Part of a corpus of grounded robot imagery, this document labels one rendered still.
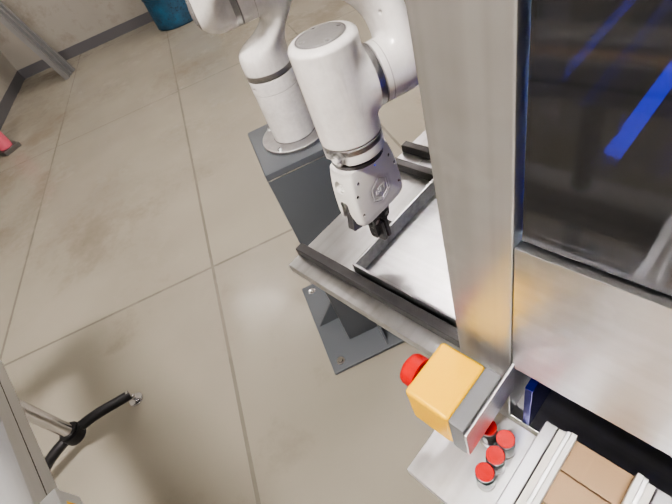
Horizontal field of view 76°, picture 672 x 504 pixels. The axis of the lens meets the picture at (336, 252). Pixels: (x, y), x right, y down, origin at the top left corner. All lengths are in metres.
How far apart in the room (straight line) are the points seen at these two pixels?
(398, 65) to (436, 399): 0.38
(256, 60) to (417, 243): 0.57
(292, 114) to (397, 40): 0.62
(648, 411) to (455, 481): 0.26
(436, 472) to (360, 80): 0.48
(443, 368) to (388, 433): 1.10
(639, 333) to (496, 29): 0.22
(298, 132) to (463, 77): 0.92
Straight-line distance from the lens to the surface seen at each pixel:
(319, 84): 0.52
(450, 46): 0.27
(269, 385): 1.79
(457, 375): 0.49
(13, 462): 1.51
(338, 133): 0.55
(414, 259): 0.77
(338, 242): 0.84
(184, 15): 6.12
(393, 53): 0.56
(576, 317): 0.38
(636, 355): 0.38
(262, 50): 1.09
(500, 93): 0.27
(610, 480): 0.57
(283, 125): 1.16
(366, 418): 1.61
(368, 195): 0.62
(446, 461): 0.62
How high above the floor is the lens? 1.47
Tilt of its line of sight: 46 degrees down
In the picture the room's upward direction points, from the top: 24 degrees counter-clockwise
